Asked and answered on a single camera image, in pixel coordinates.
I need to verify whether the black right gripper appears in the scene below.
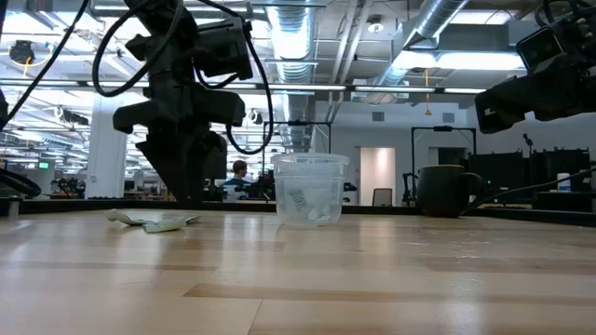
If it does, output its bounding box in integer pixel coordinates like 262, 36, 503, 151
473, 54, 596, 136

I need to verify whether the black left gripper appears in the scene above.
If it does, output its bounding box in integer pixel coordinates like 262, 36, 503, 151
113, 87, 247, 206

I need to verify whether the person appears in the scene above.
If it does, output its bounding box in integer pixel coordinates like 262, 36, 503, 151
222, 159, 255, 202

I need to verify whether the black equipment cabinet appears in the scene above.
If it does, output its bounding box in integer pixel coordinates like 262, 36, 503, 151
529, 147, 593, 194

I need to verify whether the white building column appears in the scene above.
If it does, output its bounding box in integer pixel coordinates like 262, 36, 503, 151
85, 95, 129, 200

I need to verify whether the dark mug yellow inside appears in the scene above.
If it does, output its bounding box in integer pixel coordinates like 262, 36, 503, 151
416, 164, 485, 219

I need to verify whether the clear plastic deli cup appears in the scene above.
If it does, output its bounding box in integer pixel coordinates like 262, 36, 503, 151
270, 153, 351, 228
278, 160, 345, 220

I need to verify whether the white door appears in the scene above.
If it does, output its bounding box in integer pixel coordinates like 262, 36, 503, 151
359, 146, 397, 207

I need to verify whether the grey office chair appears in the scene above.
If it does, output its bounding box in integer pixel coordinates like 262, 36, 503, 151
372, 187, 394, 208

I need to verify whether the long ceiling light strip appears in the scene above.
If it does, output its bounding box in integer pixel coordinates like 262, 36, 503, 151
253, 82, 488, 94

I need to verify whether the black ceiling device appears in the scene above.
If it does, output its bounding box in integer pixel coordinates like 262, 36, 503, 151
8, 39, 36, 66

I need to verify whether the black gantry frame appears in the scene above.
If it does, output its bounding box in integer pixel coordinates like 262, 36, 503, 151
262, 119, 332, 201
411, 125, 478, 206

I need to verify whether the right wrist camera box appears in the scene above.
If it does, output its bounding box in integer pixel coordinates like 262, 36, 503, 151
515, 26, 565, 72

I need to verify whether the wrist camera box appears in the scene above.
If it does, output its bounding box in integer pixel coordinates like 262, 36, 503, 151
197, 17, 255, 81
515, 26, 565, 72

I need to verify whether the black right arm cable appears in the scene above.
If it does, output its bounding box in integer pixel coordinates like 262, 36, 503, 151
460, 168, 596, 216

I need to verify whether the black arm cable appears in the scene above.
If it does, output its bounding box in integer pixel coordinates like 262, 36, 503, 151
460, 168, 596, 216
0, 0, 90, 132

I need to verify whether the black left camera cable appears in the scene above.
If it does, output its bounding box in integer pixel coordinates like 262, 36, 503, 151
225, 27, 277, 157

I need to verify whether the silver air duct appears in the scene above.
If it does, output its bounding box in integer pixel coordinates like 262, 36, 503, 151
264, 0, 318, 154
374, 0, 469, 89

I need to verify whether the black aluminium table frame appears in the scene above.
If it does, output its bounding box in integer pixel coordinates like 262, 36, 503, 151
0, 197, 596, 228

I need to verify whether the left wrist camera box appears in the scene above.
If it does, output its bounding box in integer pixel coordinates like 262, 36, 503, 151
197, 17, 255, 81

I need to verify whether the thick black cable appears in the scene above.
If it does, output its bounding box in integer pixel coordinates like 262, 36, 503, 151
0, 167, 43, 199

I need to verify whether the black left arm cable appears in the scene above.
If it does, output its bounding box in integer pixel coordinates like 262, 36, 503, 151
0, 0, 90, 132

